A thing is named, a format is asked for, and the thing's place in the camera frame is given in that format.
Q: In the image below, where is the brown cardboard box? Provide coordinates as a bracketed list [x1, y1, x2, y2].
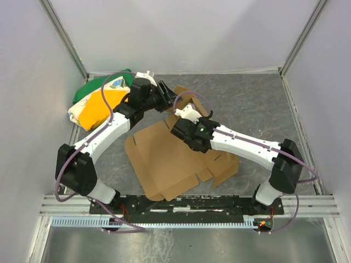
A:
[123, 84, 240, 202]

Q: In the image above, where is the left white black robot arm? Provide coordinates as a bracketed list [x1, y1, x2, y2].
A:
[54, 77, 177, 206]

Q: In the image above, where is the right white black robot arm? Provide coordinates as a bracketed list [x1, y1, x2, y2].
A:
[171, 117, 303, 207]

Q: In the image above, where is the green cloth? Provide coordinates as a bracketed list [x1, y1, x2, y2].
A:
[72, 68, 134, 105]

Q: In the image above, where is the yellow white patterned cloth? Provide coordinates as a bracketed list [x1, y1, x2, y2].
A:
[68, 82, 130, 130]

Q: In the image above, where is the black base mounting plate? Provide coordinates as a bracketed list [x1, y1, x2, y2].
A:
[106, 195, 284, 223]

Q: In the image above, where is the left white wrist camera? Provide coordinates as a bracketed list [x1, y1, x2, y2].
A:
[135, 71, 157, 86]

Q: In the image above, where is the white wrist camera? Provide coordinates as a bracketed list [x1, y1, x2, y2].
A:
[135, 71, 157, 86]
[174, 103, 202, 123]

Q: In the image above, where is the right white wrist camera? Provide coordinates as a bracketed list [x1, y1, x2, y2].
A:
[174, 103, 202, 123]

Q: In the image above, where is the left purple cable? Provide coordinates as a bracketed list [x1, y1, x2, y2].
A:
[54, 71, 146, 235]

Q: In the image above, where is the left aluminium frame post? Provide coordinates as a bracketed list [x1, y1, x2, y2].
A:
[39, 0, 89, 80]

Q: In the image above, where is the aluminium frame post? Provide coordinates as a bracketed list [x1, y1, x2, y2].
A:
[279, 0, 329, 78]
[39, 0, 89, 80]

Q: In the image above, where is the aluminium front rail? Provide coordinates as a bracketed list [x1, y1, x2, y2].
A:
[40, 195, 339, 218]

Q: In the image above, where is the right aluminium frame post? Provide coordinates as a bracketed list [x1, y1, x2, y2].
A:
[279, 0, 329, 78]

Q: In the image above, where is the light blue cable duct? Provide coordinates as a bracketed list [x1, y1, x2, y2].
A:
[51, 215, 258, 229]

